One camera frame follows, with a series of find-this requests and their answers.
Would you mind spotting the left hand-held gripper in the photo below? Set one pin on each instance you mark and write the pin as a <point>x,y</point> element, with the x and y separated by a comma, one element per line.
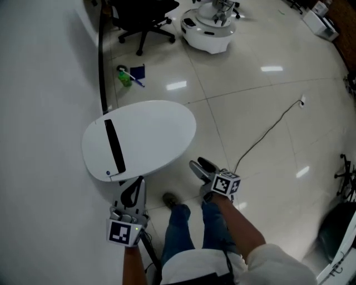
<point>119,232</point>

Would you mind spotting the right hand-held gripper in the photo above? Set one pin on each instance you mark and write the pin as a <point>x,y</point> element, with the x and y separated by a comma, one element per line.
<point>225,183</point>

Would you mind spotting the white toilet lid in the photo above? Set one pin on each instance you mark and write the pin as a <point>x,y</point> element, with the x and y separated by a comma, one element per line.
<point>155,136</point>

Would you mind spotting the person's right forearm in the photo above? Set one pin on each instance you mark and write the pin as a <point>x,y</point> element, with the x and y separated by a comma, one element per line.
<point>239,225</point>

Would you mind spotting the person's left forearm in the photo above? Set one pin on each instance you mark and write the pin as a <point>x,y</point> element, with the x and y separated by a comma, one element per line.
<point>133,264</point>

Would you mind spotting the white toilet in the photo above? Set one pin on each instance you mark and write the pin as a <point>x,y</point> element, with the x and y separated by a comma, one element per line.
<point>94,144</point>

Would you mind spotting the person's left shoe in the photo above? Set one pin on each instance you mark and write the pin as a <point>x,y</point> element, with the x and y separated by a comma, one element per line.
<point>169,199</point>

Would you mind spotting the person's left leg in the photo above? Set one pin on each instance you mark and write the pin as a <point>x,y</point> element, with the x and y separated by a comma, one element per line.
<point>178,231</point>

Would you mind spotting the black chest device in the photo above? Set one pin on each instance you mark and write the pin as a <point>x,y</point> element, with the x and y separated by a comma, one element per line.
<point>200,279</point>

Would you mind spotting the white shirt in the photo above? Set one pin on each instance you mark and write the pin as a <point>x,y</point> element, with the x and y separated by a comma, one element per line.
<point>272,267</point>

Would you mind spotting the white robot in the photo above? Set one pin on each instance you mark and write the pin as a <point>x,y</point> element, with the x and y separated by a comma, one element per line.
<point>208,30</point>

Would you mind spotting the black trash bin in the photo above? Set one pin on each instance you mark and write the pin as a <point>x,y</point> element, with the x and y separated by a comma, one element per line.
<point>333,231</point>

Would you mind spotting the black chair base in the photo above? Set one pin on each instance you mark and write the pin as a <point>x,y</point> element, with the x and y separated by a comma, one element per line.
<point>347,178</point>

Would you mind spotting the black office chair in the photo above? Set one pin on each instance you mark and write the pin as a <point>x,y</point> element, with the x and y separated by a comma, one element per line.
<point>295,6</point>
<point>139,14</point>
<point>237,9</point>

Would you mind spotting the white storage box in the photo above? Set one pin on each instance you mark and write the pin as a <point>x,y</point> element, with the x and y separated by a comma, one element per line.
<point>320,22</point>

